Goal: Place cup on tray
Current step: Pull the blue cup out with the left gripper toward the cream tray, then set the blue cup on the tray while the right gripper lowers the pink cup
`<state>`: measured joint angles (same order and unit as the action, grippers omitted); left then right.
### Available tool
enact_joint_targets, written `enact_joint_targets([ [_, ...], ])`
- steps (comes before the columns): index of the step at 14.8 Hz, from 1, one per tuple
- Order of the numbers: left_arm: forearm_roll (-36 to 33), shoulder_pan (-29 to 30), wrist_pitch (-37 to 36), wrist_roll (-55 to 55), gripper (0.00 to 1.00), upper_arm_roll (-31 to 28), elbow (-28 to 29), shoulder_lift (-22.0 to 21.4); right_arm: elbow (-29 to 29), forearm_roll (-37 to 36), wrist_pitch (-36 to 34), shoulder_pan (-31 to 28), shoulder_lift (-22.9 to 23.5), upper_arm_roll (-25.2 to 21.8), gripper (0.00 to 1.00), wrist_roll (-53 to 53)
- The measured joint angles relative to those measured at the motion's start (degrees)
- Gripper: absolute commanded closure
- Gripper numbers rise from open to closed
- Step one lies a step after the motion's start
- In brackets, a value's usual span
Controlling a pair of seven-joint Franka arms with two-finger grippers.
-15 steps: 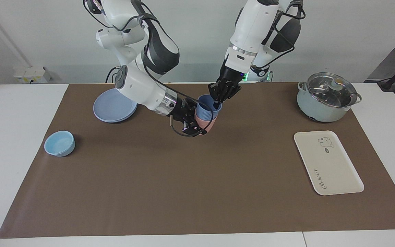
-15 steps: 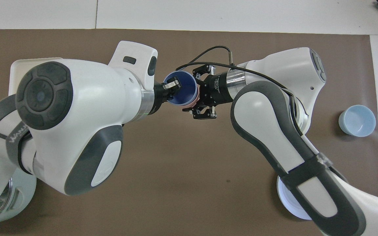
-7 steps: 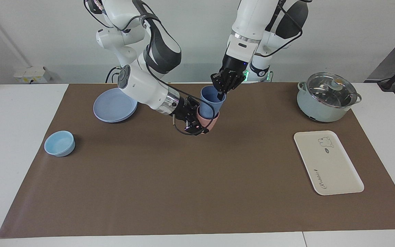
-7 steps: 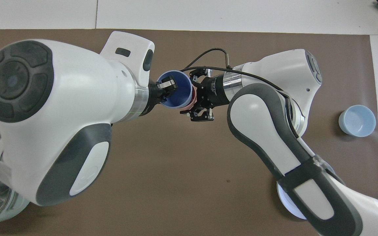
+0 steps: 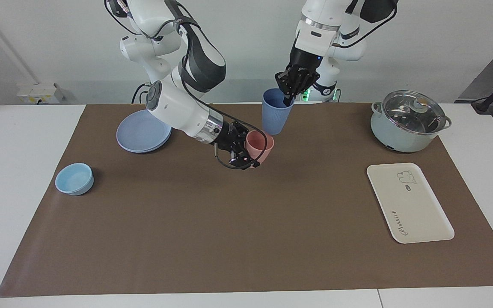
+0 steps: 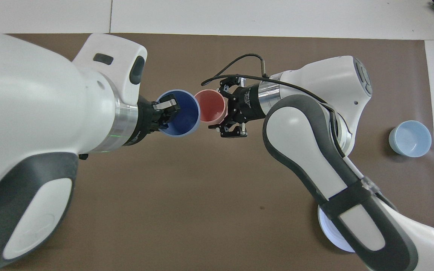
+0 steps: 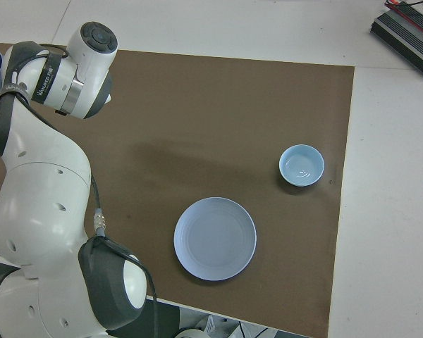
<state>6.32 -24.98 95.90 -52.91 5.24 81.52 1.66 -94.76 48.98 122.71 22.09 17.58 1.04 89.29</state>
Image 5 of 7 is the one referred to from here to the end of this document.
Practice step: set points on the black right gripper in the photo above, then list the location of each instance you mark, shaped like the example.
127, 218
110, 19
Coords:
231, 139

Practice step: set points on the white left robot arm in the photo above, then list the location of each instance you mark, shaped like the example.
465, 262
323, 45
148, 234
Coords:
323, 17

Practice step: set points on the pink cup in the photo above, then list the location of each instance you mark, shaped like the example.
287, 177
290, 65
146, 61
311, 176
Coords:
259, 147

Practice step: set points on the blue ribbed cup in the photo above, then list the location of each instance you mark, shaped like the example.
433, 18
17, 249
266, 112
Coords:
274, 117

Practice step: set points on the pale green cooking pot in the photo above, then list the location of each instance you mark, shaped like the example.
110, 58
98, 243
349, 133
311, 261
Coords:
400, 139

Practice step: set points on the cream rabbit print tray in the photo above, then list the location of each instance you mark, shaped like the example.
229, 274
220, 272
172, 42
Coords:
409, 205

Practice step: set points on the brown table mat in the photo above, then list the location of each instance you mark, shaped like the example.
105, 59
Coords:
246, 192

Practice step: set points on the glass pot lid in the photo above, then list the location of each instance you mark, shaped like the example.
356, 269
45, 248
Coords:
409, 113

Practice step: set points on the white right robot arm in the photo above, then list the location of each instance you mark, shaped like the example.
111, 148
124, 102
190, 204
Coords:
173, 107

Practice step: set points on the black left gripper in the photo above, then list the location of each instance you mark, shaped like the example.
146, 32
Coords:
304, 62

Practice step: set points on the blue round plate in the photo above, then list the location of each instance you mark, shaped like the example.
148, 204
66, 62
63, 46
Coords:
137, 137

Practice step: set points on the white wall socket box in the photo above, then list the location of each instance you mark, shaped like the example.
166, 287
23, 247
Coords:
34, 94

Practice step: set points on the light blue bowl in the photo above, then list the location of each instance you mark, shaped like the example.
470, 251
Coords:
74, 179

